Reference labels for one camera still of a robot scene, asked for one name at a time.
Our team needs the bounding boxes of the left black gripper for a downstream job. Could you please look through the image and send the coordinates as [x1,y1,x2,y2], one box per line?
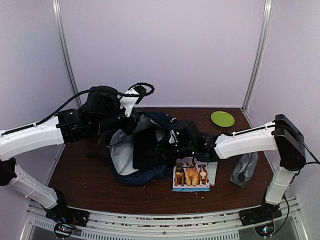
[91,106,143,136]

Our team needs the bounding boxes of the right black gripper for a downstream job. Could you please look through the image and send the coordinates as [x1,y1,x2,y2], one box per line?
[146,136,195,166]

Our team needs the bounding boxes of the navy blue backpack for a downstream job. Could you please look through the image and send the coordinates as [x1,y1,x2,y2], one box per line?
[86,111,208,187]

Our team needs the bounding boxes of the dog picture book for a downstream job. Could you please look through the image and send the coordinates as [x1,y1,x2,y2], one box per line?
[172,160,210,192]

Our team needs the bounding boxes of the black case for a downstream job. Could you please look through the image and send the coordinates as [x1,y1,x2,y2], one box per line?
[132,126,158,172]

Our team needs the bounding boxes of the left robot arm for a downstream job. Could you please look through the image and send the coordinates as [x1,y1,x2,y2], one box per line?
[0,84,147,222]

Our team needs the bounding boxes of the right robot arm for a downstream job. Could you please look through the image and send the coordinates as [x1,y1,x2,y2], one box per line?
[148,114,308,221]

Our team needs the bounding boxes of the grey hardcover book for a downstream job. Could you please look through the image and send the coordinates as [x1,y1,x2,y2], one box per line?
[207,162,218,186]

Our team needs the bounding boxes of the green plate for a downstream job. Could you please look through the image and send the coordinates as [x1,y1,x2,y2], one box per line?
[210,111,235,128]

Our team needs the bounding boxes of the grey zip pouch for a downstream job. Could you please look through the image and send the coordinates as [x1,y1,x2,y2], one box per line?
[229,152,259,188]

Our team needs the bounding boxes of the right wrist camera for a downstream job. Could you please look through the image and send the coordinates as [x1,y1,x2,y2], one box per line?
[168,129,179,144]

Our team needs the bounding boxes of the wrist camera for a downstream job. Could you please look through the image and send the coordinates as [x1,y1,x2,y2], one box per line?
[168,129,179,144]
[119,84,147,118]

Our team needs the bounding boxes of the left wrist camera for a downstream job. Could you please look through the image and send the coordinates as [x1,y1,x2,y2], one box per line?
[119,84,147,118]

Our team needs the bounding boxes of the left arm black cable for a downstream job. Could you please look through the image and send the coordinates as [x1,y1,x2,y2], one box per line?
[0,81,156,133]

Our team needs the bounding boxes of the front aluminium rail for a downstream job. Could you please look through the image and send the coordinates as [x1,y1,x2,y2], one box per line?
[18,197,311,240]

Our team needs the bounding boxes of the left aluminium frame post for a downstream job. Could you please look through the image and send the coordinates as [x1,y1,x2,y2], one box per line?
[52,0,79,95]

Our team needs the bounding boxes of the aluminium frame post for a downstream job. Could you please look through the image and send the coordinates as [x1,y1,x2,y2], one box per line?
[242,0,274,113]
[52,0,79,95]

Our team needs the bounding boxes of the right aluminium frame post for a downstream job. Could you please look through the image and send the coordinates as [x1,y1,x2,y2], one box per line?
[242,0,274,113]

